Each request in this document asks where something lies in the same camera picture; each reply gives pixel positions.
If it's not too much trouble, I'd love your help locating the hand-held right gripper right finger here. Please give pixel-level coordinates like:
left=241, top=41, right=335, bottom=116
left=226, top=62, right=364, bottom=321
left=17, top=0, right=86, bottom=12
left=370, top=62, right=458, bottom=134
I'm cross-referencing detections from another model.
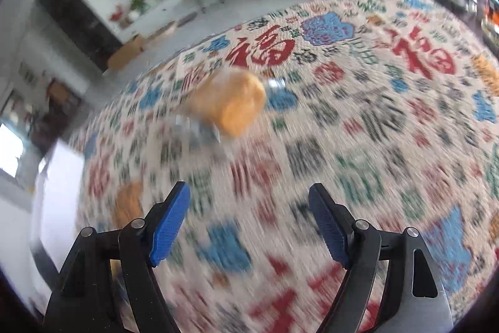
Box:
left=308, top=183, right=455, bottom=333

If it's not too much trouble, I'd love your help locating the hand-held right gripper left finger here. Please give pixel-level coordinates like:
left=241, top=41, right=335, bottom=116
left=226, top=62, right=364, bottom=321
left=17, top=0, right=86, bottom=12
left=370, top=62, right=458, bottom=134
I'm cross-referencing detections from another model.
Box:
left=44, top=181, right=191, bottom=333

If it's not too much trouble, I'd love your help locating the orange bread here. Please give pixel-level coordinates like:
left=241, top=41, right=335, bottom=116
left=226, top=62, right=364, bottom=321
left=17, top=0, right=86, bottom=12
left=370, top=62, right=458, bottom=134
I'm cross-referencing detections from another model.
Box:
left=175, top=70, right=287, bottom=142

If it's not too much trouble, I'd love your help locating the printed woven blanket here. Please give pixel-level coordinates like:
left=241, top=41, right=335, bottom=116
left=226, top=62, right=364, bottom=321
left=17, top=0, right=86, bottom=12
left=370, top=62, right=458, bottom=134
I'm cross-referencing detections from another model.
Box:
left=72, top=0, right=499, bottom=333

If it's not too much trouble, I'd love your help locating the white board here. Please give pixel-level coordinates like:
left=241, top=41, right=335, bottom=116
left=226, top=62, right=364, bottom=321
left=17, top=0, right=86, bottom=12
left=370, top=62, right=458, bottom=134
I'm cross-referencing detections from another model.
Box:
left=33, top=140, right=84, bottom=275

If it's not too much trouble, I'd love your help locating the cardboard box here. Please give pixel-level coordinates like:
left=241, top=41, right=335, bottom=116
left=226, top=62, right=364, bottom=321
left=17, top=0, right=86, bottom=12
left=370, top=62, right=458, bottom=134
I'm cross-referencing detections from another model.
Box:
left=107, top=36, right=147, bottom=70

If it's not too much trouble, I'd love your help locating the leafy potted plant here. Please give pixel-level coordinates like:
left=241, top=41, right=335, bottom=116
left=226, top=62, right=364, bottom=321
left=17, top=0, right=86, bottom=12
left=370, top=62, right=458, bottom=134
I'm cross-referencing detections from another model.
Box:
left=128, top=0, right=151, bottom=19

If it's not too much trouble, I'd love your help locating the dark display cabinet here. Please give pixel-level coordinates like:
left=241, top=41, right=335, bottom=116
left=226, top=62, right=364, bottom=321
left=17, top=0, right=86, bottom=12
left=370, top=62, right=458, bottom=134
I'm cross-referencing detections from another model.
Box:
left=37, top=0, right=123, bottom=72

